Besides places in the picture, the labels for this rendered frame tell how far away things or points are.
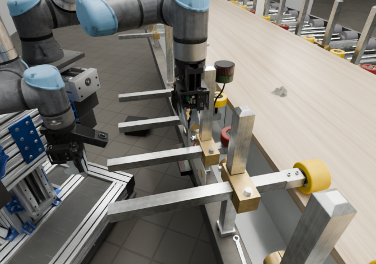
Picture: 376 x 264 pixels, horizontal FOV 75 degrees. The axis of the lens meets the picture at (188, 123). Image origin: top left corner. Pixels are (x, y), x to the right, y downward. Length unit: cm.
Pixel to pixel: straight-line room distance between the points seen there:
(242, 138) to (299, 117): 48
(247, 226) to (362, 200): 37
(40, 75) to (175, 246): 123
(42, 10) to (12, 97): 51
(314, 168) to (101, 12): 58
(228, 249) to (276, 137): 38
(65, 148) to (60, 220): 88
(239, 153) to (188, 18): 30
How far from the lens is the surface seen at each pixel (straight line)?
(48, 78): 65
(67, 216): 159
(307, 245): 39
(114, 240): 167
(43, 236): 157
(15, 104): 68
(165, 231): 164
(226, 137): 81
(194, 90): 56
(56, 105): 68
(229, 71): 72
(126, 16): 54
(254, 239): 93
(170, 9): 54
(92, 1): 52
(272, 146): 82
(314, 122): 99
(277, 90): 112
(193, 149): 83
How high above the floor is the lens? 141
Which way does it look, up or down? 36 degrees down
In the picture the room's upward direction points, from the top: straight up
